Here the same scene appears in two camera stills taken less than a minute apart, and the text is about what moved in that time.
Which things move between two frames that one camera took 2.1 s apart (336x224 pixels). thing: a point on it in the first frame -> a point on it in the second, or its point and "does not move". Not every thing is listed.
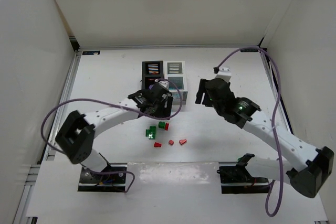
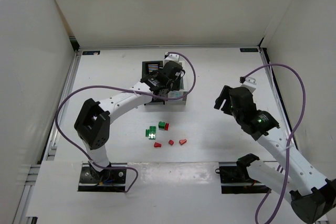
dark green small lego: (161, 125) does not move
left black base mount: (90, 181) does not move
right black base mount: (238, 179) does not move
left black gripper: (163, 105) -> (165, 87)
